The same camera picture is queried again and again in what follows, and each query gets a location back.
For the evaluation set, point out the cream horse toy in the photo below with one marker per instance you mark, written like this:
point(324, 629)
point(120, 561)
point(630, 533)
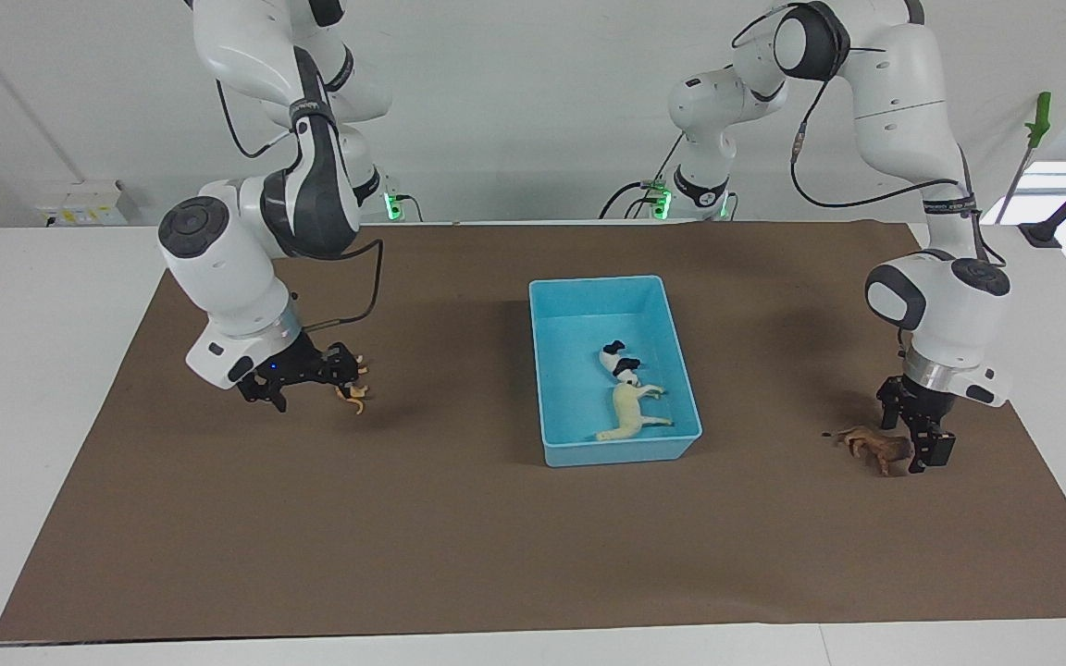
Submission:
point(627, 407)

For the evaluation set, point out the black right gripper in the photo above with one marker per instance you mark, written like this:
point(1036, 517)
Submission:
point(292, 370)

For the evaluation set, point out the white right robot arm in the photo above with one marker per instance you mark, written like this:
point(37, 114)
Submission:
point(228, 268)

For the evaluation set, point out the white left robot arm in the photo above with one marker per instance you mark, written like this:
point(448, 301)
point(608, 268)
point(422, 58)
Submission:
point(940, 305)

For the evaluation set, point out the black and white panda toy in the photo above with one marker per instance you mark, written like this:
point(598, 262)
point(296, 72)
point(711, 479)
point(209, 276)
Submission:
point(624, 365)

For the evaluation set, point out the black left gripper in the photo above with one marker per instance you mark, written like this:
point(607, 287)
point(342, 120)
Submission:
point(920, 407)

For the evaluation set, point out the orange tiger toy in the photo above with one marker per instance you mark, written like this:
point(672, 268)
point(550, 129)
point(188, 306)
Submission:
point(353, 393)

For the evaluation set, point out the light blue plastic storage box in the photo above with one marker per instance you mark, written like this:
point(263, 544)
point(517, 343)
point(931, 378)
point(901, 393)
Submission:
point(570, 370)

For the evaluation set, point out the white box with yellow labels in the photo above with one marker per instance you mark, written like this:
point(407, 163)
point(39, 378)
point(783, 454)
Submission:
point(89, 205)

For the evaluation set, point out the brown table mat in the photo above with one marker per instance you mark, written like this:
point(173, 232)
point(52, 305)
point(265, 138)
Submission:
point(459, 536)

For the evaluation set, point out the brown lion toy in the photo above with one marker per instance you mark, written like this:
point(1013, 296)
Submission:
point(875, 446)

